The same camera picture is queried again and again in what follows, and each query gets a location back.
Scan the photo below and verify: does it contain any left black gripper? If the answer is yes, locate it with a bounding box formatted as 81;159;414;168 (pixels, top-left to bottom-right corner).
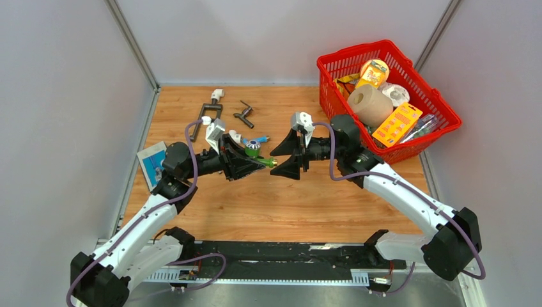
184;134;265;182

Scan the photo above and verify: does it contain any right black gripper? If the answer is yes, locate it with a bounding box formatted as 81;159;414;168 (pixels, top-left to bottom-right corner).
269;128;343;180

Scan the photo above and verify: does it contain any green plastic faucet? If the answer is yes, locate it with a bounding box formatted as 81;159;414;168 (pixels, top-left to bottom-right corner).
245;139;278;168

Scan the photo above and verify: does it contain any red plastic shopping basket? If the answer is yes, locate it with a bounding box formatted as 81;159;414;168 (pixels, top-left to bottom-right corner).
316;40;462;164

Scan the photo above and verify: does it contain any long grey faucet white elbow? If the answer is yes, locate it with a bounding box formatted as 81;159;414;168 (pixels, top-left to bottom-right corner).
190;88;225;141

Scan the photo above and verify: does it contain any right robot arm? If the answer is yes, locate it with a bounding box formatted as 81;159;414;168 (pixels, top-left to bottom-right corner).
270;112;486;281

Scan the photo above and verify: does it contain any blue faucet with white elbow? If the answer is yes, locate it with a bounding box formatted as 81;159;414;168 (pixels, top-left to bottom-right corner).
228;130;270;145

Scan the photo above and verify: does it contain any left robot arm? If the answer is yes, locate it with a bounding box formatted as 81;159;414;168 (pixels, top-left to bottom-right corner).
66;134;267;306

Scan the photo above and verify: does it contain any small dark grey faucet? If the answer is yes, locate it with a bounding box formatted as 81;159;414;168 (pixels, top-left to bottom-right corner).
233;100;254;129

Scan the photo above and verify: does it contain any blue white faucet box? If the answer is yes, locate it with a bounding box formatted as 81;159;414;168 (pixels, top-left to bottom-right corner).
136;141;167;191

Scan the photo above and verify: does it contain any yellow snack bag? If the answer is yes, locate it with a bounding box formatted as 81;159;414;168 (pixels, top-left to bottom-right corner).
333;73;360;100

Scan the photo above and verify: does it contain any brown paper roll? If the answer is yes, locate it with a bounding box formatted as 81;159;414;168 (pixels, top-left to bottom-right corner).
347;84;394;127

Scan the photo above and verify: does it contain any orange blister card package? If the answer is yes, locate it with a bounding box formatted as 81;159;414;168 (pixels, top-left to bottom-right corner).
371;102;423;148

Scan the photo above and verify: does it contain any orange sponge package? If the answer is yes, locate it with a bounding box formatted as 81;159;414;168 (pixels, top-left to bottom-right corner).
355;60;387;90

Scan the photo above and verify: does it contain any yellow round sponge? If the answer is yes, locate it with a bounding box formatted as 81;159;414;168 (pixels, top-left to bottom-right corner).
360;58;391;86

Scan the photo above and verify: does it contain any white wrapped paper roll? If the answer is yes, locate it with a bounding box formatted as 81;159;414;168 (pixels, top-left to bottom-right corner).
378;83;410;107

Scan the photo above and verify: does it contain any clear pack of pens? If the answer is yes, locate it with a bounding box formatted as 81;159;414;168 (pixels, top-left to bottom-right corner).
400;114;438;144

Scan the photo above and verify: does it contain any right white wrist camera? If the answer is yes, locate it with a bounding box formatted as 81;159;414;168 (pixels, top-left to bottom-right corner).
290;112;315;147

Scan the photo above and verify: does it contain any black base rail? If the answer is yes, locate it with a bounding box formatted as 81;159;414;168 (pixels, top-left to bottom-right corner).
180;240;407;281

